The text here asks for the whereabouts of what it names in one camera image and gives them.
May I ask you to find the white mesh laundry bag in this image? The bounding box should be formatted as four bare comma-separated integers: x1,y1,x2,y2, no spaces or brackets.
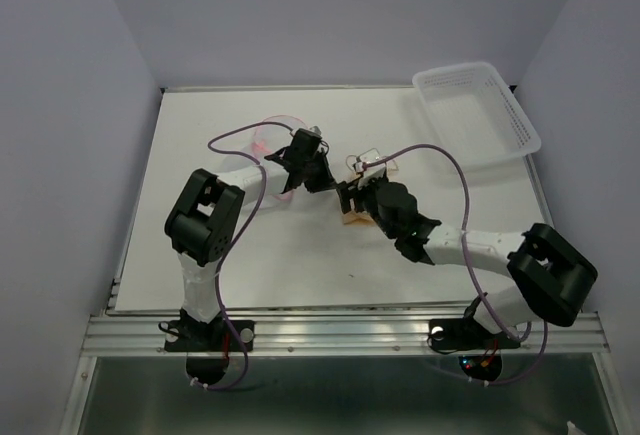
225,115,309,208

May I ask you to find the beige bra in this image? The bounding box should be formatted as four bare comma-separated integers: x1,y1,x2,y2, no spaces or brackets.
336,161,398,225

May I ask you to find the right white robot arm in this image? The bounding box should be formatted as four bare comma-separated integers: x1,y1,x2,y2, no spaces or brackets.
337,177,598,345

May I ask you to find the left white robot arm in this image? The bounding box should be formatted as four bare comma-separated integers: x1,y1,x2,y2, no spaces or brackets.
164,128,335,349

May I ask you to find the white plastic basket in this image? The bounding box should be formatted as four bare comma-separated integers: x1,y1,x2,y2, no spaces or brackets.
412,61,542,170

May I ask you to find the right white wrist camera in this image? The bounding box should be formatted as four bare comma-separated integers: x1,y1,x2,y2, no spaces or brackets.
346,148,386,179

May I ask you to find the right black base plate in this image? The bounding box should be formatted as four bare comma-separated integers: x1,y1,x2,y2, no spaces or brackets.
429,318,520,351

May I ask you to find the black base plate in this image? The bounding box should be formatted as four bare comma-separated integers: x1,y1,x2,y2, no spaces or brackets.
158,319,243,353
429,318,520,351

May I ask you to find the aluminium mounting rail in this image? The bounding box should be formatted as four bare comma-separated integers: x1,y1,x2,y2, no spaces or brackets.
82,302,612,356

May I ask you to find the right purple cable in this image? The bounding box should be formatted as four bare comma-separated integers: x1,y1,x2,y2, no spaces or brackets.
349,143,549,389

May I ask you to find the purple cable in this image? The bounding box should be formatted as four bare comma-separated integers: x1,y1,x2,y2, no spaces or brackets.
191,122,301,392
349,143,549,389

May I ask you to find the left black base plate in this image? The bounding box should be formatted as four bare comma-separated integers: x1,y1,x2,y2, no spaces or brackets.
158,319,243,353

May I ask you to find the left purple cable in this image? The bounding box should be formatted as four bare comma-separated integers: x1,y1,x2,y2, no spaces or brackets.
191,122,301,392

